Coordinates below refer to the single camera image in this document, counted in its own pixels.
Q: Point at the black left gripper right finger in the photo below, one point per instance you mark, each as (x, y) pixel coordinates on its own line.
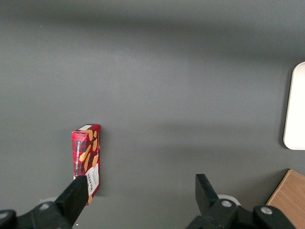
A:
(209, 207)

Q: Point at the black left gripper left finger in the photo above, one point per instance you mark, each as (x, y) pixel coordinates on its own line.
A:
(69, 202)

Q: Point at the oak wooden drawer cabinet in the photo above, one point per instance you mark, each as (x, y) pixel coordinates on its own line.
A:
(290, 198)

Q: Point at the red tartan shortbread box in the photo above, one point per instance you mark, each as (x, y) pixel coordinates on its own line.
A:
(83, 152)

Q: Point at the cream plastic tray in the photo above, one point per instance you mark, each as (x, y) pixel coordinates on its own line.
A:
(296, 107)

